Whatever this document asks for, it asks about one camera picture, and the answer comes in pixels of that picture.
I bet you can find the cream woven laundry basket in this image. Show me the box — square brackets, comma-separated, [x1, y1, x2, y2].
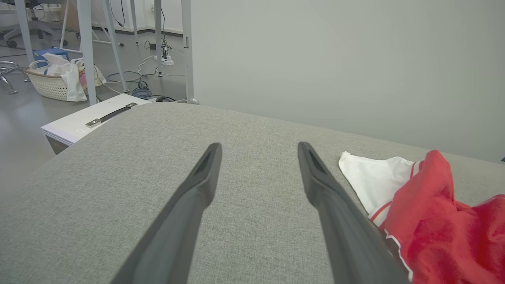
[24, 59, 106, 101]

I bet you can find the blue box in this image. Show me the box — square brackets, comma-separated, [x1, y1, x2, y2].
[33, 48, 70, 67]

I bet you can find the grey panel frame post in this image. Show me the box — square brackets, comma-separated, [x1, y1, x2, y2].
[181, 0, 199, 105]

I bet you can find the chrome stool base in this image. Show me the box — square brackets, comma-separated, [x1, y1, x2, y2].
[0, 61, 31, 95]

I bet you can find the white cloth in basket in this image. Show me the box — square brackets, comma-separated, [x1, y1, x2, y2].
[43, 53, 87, 102]

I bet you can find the grey office chair base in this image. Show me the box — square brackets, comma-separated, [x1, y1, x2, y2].
[0, 19, 68, 49]

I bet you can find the thick grey table leg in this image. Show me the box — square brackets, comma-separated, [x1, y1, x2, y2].
[77, 0, 98, 105]

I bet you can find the grey partition panel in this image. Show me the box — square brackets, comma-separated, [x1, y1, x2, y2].
[191, 0, 505, 163]

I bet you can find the slanted grey table leg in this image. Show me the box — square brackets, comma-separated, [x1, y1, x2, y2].
[102, 0, 130, 93]

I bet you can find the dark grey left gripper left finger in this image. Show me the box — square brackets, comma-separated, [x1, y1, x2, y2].
[111, 142, 223, 284]

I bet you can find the grey cable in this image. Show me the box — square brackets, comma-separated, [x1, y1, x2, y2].
[107, 71, 142, 84]

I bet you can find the white power strip with cables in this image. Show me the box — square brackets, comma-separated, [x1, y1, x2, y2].
[137, 50, 186, 78]

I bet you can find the white flat case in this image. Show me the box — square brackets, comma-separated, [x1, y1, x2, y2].
[41, 93, 152, 155]

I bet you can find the black case handle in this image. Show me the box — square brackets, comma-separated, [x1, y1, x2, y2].
[85, 103, 138, 129]

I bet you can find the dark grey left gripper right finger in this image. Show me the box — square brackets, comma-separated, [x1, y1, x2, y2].
[297, 142, 411, 284]

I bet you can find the red and white shirt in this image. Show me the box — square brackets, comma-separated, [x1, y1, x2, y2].
[339, 150, 505, 284]

